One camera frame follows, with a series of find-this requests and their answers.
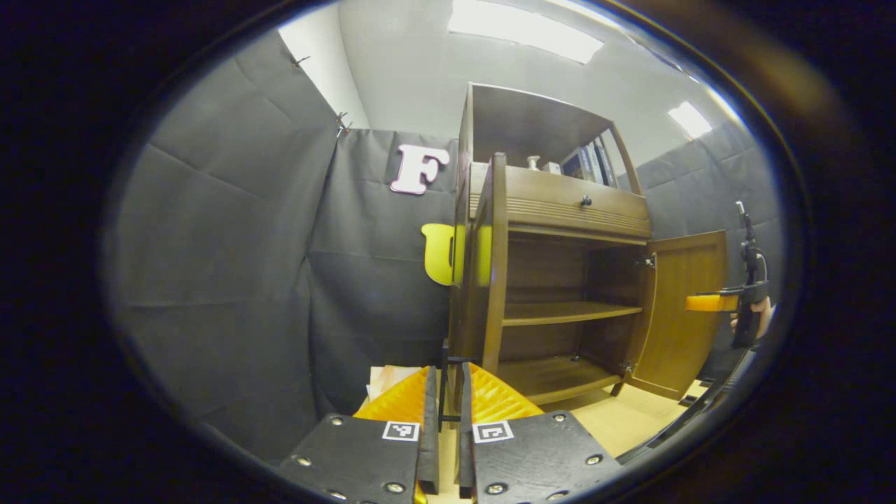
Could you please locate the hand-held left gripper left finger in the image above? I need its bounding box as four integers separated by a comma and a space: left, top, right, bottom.
280, 365, 440, 504

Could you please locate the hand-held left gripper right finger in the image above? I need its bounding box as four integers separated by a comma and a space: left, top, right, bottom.
458, 362, 622, 504

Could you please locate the wooden cabinet door black handle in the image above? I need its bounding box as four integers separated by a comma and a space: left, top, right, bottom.
440, 153, 508, 429
625, 230, 730, 401

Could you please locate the wooden double-door shoe cabinet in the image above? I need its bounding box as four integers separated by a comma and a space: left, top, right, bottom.
448, 83, 653, 407

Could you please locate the small stack of books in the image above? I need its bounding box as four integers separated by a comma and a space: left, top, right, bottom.
365, 364, 424, 400

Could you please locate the dark grey book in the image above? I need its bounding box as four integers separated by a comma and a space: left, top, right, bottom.
595, 136, 619, 188

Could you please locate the wooden drawer with black knob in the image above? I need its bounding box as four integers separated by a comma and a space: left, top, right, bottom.
468, 162, 653, 240

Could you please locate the small ceiling light panel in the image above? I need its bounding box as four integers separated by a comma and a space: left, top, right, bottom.
667, 101, 713, 139

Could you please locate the dark blue book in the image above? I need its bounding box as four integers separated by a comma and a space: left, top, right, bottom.
562, 147, 592, 181

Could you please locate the black backdrop cloth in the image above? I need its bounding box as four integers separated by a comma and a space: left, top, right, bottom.
105, 31, 783, 463

